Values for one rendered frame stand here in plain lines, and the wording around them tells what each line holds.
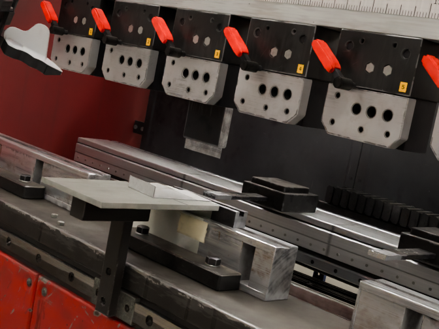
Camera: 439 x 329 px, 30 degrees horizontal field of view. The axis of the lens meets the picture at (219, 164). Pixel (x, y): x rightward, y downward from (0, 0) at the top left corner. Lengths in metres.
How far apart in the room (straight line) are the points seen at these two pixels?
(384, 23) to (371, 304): 0.42
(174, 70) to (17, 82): 0.80
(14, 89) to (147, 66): 0.72
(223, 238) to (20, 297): 0.50
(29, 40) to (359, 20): 0.50
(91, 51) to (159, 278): 0.59
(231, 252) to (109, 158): 0.78
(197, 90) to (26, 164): 0.62
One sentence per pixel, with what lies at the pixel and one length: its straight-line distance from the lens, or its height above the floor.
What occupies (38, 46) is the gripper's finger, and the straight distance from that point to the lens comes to 1.16.
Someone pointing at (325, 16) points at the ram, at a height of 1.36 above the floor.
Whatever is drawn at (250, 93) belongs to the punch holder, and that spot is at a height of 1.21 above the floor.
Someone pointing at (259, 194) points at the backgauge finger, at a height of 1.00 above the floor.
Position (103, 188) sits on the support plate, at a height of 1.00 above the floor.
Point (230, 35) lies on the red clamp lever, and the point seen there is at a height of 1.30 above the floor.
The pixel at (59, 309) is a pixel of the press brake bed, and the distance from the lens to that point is 1.65.
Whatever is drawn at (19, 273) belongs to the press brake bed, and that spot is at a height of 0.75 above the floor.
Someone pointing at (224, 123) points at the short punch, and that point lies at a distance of 1.50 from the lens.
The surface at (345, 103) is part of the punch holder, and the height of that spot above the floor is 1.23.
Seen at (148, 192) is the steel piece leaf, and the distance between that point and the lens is 1.44.
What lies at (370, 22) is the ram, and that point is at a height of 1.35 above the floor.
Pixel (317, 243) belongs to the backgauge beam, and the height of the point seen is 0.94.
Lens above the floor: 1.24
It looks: 7 degrees down
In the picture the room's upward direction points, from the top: 11 degrees clockwise
